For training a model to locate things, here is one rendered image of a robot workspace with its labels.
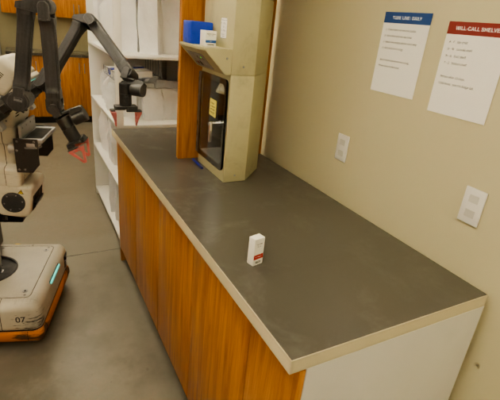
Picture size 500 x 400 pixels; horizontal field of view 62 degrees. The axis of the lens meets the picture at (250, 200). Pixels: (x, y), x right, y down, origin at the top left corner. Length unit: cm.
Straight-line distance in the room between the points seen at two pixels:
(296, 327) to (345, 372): 17
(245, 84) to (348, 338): 114
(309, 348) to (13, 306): 165
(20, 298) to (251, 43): 162
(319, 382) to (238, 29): 130
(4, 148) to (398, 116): 172
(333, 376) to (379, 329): 16
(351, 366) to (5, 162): 177
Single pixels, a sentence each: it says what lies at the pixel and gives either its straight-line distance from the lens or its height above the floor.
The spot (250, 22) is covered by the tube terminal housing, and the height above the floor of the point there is 162.
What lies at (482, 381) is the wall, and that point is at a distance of 161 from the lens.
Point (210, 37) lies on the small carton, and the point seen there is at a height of 154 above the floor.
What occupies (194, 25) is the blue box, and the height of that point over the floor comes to 158.
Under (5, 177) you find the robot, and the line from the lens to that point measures 223.
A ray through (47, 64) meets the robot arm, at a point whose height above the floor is 139.
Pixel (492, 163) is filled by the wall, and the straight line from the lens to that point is 141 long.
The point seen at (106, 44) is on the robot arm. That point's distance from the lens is 226.
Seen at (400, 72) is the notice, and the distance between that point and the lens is 163.
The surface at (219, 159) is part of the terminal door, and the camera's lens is 187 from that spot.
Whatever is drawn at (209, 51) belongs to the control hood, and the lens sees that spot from 173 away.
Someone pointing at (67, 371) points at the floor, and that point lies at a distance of 232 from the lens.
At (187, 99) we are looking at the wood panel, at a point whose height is 124.
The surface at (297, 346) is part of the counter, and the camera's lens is 102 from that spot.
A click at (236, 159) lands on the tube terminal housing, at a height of 104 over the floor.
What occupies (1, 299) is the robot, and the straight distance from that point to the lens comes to 239.
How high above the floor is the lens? 161
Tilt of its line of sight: 23 degrees down
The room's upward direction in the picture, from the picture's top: 6 degrees clockwise
